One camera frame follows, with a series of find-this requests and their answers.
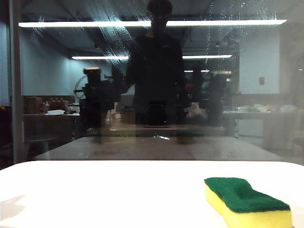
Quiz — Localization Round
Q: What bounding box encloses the green and yellow sponge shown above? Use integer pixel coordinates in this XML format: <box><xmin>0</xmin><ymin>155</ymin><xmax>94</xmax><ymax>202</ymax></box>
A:
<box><xmin>204</xmin><ymin>177</ymin><xmax>294</xmax><ymax>228</ymax></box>

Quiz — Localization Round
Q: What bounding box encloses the large glass window pane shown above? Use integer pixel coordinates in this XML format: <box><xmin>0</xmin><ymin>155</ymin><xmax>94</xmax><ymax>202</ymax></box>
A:
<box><xmin>0</xmin><ymin>0</ymin><xmax>304</xmax><ymax>171</ymax></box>

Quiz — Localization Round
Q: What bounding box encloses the grey vertical post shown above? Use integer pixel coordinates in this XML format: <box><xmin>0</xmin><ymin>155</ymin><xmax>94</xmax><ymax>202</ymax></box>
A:
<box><xmin>9</xmin><ymin>0</ymin><xmax>26</xmax><ymax>165</ymax></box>

